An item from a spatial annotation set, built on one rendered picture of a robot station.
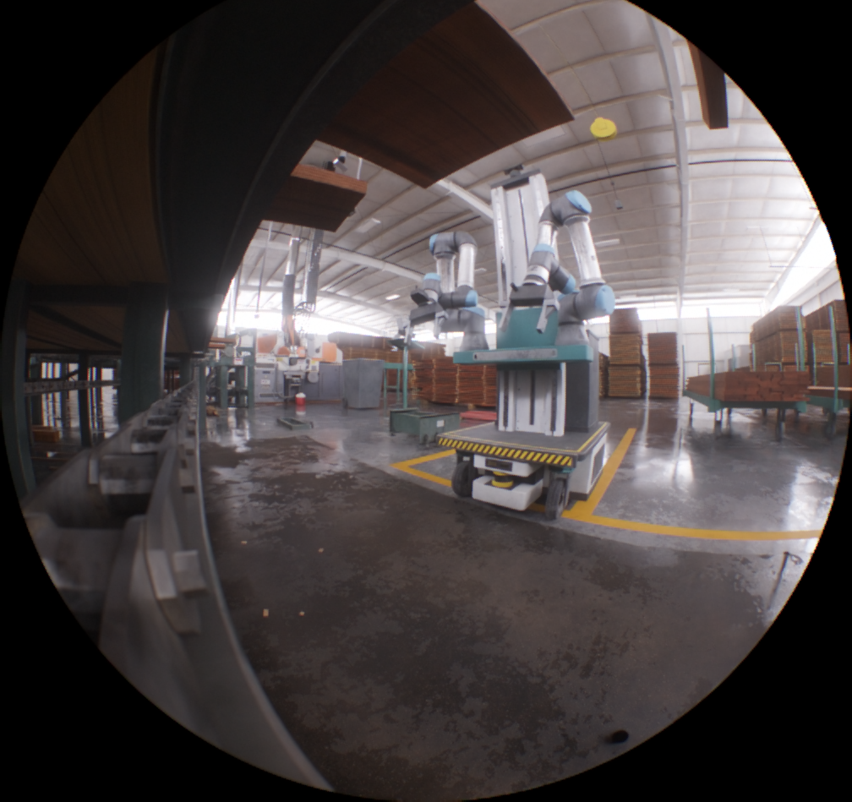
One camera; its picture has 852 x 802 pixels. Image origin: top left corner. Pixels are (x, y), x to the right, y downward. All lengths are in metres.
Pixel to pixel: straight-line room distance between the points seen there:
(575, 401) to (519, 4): 6.63
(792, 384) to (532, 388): 2.49
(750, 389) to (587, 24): 6.66
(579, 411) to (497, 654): 1.19
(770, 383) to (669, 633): 2.46
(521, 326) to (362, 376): 4.34
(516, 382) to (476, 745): 1.43
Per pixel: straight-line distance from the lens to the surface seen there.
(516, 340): 1.44
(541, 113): 0.35
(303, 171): 0.45
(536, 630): 0.77
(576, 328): 1.22
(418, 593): 0.85
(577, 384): 1.53
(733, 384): 2.89
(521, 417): 1.52
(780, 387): 3.07
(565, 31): 7.33
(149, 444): 0.19
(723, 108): 0.41
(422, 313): 1.14
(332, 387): 7.66
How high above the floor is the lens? 0.58
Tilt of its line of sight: 1 degrees up
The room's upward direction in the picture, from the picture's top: 1 degrees clockwise
